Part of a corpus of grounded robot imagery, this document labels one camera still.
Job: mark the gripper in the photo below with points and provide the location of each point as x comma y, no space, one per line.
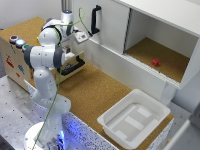
81,37

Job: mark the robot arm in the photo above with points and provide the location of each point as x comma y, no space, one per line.
43,57

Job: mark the wooden drawer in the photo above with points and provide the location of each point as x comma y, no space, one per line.
75,74

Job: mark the wooden drawer box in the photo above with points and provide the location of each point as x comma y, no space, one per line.
26,28

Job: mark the pink block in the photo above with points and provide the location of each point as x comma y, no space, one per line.
155,62

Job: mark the white sliding door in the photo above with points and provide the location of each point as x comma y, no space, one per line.
111,23

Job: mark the white cabinet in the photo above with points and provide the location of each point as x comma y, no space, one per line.
113,63

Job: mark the green button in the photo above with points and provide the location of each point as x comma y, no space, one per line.
26,47

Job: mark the blue button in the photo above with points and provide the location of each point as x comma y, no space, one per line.
20,42

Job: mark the red button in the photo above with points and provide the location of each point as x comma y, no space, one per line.
13,38

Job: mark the white plastic box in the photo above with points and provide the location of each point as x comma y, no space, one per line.
133,120

